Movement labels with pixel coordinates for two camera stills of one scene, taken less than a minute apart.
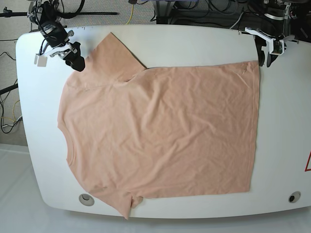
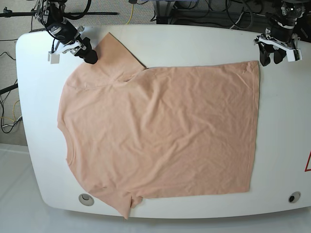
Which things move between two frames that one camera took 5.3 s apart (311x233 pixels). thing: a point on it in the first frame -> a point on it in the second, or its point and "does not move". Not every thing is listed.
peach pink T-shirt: [177, 130] does not move
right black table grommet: [294, 197] does not move
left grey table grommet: [86, 200] does not move
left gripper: [57, 36] -> [74, 46]
